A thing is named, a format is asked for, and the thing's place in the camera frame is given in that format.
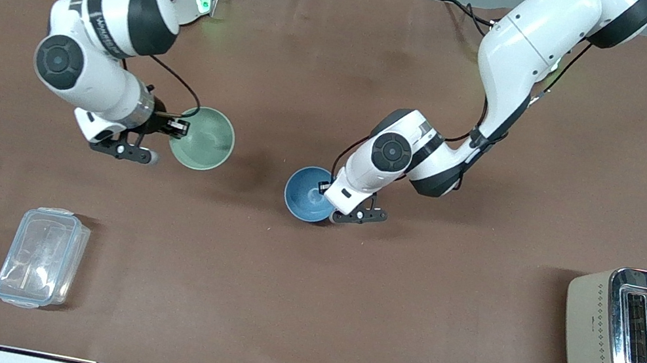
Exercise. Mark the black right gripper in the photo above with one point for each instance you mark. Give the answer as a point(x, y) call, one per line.
point(159, 123)

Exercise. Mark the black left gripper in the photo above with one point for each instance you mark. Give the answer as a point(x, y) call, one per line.
point(323, 189)

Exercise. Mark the green bowl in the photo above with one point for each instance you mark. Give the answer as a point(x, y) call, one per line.
point(207, 141)

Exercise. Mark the brown table cover mat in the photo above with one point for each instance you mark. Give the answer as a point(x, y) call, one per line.
point(300, 310)

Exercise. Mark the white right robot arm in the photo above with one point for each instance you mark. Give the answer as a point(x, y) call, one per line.
point(95, 81)

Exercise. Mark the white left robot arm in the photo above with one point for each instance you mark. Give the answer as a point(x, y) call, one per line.
point(520, 50)

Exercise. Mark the clear plastic lidded container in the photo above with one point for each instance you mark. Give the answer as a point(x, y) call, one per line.
point(40, 258)

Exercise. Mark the blue bowl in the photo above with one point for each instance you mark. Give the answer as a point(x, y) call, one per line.
point(302, 194)

